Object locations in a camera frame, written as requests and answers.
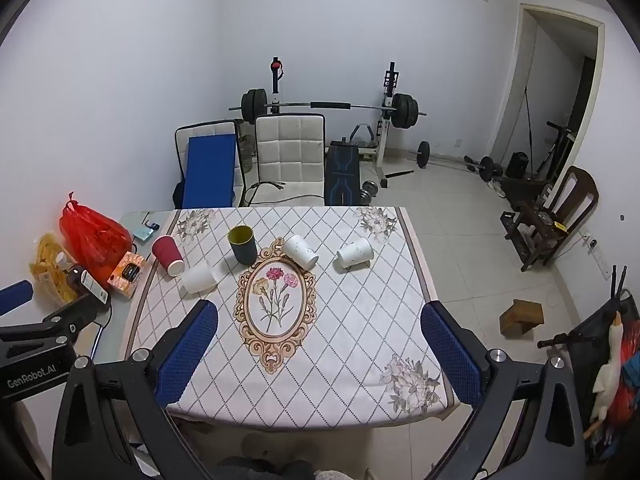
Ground white padded chair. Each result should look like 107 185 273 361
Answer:
253 113 327 206

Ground white barbell rack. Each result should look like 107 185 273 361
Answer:
267 57 402 189

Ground black bag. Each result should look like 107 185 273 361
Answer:
537 290 640 467

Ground dark wooden chair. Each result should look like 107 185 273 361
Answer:
501 164 600 273

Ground dark green yellow-lined cup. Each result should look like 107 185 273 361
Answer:
227 225 259 265

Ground floral diamond pattern tablecloth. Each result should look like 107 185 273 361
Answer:
120 205 462 432

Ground black cable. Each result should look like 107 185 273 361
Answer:
242 179 285 206

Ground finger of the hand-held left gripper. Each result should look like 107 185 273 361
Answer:
42 291 110 347
0 280 34 317

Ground black device with white label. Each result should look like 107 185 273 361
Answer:
67 265 111 306

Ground white goose toy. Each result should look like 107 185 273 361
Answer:
582 309 627 442

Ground black speaker box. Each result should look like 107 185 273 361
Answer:
504 152 531 179

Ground chrome dumbbell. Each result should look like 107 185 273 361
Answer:
358 179 382 205

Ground red paper cup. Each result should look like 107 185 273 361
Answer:
151 234 185 277

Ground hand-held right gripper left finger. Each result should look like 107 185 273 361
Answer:
52 299 220 480

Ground black bench pad blue pattern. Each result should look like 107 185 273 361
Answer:
324 140 361 206

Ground blue mat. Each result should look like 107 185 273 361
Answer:
182 134 236 209

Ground red plastic bag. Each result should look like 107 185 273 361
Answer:
59 191 134 284

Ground chair with blue board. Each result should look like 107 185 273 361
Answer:
173 119 247 209

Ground short barbell with black plates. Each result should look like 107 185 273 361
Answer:
407 140 497 182

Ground yellow plastic bag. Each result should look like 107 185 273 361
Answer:
28 232 77 307

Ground long barbell with black plates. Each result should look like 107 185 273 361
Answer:
228 88 427 129

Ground speckled white paper cup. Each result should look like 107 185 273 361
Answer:
335 237 375 269
282 233 320 270

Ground black folded scooter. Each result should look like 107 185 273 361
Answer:
529 120 574 182

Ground orange small box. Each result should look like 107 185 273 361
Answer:
107 251 146 301

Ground plain white paper cup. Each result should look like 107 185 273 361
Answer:
178 265 220 295

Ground wooden block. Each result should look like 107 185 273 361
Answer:
499 298 545 337

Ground black router antennas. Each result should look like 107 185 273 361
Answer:
607 263 632 302

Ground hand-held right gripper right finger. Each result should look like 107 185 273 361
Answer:
420 300 587 480

